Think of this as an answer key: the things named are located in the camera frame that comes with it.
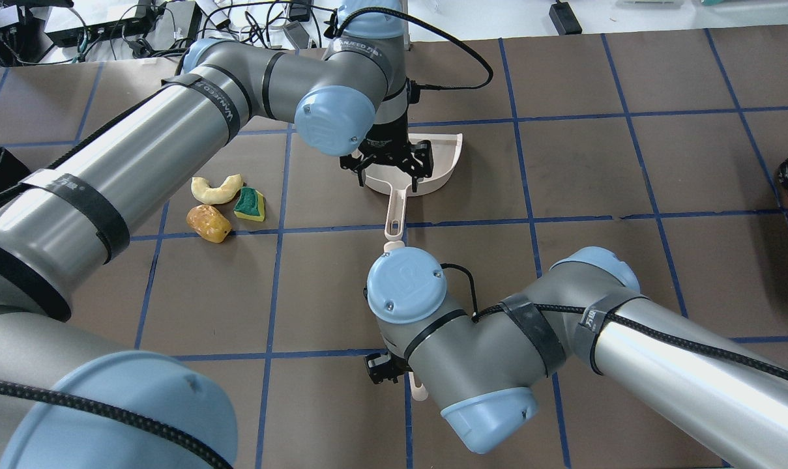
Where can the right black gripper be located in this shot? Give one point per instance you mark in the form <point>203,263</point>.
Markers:
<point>376,369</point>

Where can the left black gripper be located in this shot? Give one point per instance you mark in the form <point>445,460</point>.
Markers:
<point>388,139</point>

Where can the cream plastic dustpan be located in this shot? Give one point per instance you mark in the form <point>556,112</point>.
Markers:
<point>435,157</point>

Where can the cream hand brush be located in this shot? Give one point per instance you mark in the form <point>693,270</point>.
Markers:
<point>419,392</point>

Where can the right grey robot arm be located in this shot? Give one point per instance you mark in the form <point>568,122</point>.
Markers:
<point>480,368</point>

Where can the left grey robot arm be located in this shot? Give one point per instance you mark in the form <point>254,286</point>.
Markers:
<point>71,399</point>

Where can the green yellow sponge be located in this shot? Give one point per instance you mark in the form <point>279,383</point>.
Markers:
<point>250,205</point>

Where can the yellow bread crescent piece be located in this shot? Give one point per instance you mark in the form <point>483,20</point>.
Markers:
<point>222,194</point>

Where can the brown potato toy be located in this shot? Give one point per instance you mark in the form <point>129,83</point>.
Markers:
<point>209,223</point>

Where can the black power adapter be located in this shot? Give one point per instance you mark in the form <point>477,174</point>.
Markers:
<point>564,19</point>

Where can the black electronics box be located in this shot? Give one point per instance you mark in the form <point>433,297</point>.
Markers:
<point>91,20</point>

